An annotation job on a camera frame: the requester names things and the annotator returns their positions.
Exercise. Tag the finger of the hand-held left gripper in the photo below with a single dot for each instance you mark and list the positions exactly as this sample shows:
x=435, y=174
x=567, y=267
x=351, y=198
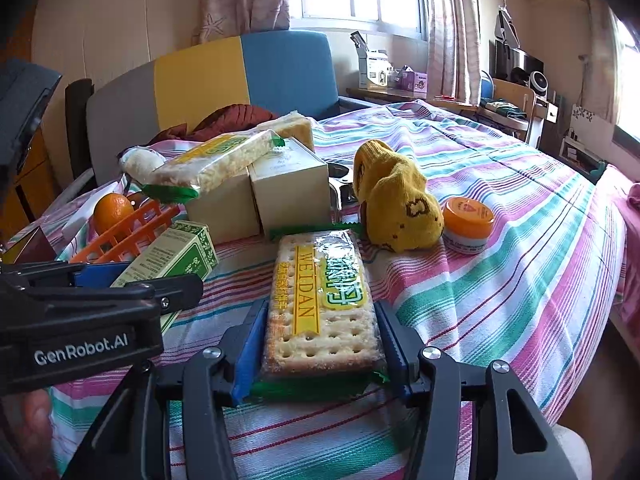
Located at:
x=175, y=287
x=95, y=275

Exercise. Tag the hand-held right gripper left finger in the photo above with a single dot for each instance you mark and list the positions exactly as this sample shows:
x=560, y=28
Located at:
x=247, y=360

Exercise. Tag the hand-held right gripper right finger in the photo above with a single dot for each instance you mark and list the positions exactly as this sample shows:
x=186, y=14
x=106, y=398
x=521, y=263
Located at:
x=395, y=357

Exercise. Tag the orange plastic rack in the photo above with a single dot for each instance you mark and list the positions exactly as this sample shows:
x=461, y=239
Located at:
x=85, y=256

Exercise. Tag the green and white carton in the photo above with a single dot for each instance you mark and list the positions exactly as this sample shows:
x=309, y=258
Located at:
x=170, y=255

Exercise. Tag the tangerine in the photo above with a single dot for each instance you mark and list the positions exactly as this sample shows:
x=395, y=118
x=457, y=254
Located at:
x=111, y=212

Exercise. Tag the cracker packet with green ends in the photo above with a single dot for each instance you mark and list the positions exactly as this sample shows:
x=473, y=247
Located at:
x=320, y=320
x=210, y=165

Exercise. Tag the cream cardboard box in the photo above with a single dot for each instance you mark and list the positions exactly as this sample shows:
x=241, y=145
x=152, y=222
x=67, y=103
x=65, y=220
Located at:
x=290, y=195
x=225, y=215

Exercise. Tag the orange-lidded small jar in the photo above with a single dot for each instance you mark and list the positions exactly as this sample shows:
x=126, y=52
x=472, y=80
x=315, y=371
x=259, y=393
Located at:
x=467, y=220

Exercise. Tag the yellow sock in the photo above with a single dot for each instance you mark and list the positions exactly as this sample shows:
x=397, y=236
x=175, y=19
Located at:
x=395, y=200

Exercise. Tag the yellow sponge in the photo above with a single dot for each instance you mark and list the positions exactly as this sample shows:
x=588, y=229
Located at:
x=292, y=127

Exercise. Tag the person's left hand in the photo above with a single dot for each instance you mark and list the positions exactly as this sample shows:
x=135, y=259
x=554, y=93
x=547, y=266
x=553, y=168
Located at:
x=30, y=420

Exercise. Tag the wooden wardrobe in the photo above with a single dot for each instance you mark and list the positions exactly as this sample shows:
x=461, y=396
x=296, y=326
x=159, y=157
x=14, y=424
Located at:
x=35, y=185

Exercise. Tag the striped blanket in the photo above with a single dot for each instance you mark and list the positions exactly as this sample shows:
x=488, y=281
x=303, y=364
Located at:
x=500, y=310

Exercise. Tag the white plush roll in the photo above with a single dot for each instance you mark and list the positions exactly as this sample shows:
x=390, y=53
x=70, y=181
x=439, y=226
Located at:
x=140, y=162

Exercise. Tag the dark red cloth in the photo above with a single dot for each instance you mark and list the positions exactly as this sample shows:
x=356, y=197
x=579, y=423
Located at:
x=225, y=117

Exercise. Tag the grey yellow blue chair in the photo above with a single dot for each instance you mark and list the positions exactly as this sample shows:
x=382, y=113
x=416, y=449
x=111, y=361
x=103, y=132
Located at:
x=200, y=85

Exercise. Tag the purple box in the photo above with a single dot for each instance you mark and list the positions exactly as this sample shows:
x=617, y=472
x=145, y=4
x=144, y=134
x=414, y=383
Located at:
x=412, y=82

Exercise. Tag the wooden chair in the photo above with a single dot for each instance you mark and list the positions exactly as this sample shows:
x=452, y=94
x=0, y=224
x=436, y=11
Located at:
x=515, y=105

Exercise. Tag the white box on sill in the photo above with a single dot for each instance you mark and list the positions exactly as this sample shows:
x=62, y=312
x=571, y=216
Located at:
x=375, y=70

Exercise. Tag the starfish print curtain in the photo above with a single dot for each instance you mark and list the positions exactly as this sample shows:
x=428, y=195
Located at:
x=235, y=0

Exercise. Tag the striped curtain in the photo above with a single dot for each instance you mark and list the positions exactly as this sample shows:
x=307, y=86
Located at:
x=455, y=35

